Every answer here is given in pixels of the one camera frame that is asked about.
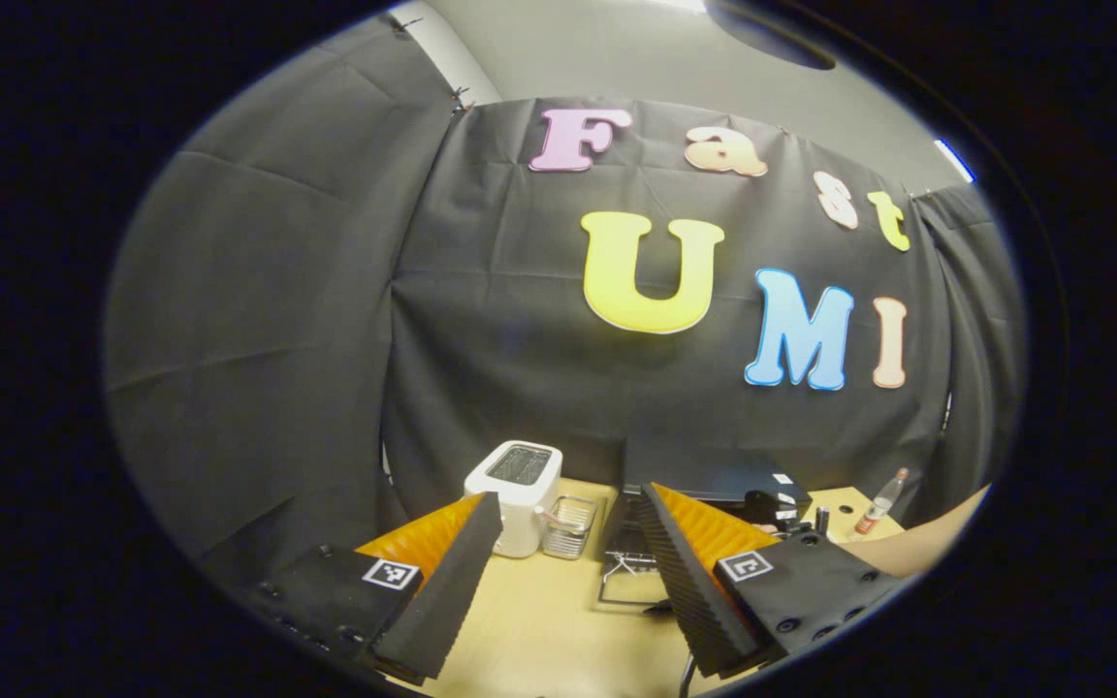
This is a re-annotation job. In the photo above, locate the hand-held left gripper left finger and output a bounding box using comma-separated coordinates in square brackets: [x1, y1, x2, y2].
[258, 492, 504, 684]

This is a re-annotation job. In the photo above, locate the clear plastic water bottle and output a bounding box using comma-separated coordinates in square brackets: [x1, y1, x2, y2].
[854, 468, 910, 540]

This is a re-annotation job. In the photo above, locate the black backdrop cloth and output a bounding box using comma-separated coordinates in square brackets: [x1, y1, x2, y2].
[103, 15, 1030, 573]

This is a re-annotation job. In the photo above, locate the small ceiling light panel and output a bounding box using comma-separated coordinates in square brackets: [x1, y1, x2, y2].
[934, 138, 977, 185]

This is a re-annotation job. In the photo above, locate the white toaster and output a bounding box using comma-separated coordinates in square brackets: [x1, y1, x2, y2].
[464, 441, 564, 560]

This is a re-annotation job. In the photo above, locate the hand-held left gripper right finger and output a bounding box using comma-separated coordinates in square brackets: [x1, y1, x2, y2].
[636, 482, 904, 680]

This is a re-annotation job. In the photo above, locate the black electric oven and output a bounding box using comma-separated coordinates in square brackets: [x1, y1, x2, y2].
[597, 463, 812, 617]

